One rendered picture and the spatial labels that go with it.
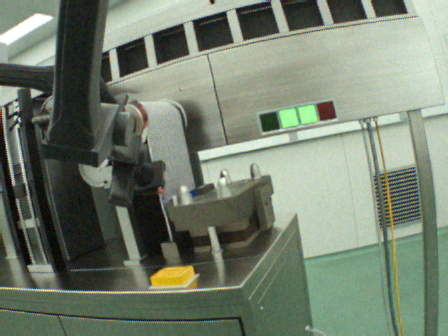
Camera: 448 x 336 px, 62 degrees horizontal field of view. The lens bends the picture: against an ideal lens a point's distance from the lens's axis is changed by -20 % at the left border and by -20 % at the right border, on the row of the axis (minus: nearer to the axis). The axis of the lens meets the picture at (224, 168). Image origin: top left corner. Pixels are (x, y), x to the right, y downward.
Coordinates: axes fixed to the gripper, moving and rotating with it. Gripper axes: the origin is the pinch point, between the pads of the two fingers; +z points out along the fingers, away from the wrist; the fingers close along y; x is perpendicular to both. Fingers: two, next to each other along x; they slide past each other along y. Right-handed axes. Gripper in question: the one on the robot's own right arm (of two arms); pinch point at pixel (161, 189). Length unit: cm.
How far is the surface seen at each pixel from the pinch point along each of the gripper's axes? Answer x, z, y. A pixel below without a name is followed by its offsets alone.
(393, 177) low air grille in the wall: 91, 250, 75
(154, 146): 9.7, -5.1, 0.3
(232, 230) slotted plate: -11.0, 6.0, 16.0
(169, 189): 1.5, 3.7, 0.3
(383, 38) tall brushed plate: 42, 11, 67
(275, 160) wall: 120, 235, -25
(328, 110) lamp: 25, 20, 43
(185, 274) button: -26.3, -15.2, 13.4
